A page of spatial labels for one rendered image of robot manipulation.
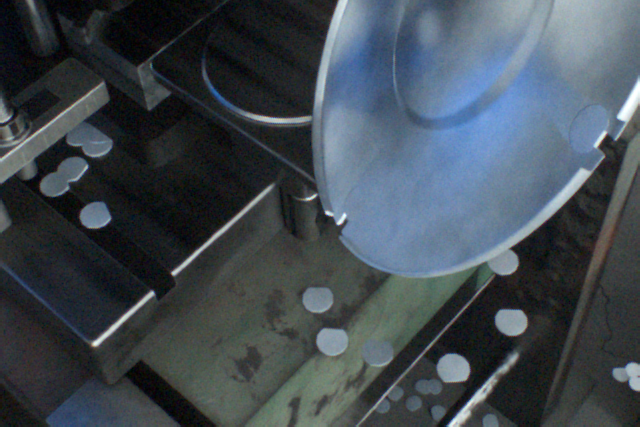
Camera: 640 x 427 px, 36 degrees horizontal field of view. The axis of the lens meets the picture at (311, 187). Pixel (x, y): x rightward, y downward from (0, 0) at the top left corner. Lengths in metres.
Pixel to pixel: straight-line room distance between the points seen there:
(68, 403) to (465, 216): 0.35
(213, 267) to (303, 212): 0.08
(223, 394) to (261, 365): 0.03
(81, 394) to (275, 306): 0.15
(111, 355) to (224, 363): 0.08
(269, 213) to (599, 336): 0.83
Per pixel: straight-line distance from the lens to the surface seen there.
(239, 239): 0.73
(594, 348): 1.48
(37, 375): 0.77
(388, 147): 0.57
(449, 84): 0.54
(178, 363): 0.72
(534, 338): 1.20
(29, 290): 0.71
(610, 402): 1.45
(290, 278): 0.75
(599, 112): 0.46
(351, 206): 0.59
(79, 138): 0.78
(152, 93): 0.74
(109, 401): 0.72
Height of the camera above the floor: 1.28
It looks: 53 degrees down
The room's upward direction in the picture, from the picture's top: 5 degrees counter-clockwise
